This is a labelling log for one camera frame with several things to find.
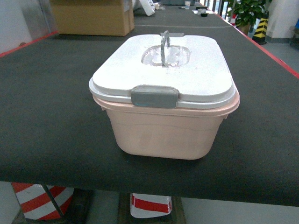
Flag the red white traffic cone right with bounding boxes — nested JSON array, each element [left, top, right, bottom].
[[117, 193, 186, 224]]

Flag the green potted plant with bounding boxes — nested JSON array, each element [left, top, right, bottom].
[[227, 0, 272, 35]]

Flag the cardboard box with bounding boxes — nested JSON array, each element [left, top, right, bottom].
[[50, 0, 135, 36]]

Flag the red white traffic cone left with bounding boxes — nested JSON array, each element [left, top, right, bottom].
[[10, 182, 94, 224]]

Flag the black table mat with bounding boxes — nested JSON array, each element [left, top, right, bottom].
[[0, 6, 299, 206]]

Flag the red white traffic cone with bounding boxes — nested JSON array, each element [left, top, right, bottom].
[[117, 193, 186, 224], [10, 182, 94, 224]]

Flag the yellow black striped bollard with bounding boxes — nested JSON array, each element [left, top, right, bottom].
[[252, 10, 269, 45]]

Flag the white box lid grey latches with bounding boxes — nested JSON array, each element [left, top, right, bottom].
[[89, 35, 238, 109]]

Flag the pink plastic storage box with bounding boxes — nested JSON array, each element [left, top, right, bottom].
[[93, 93, 240, 160]]

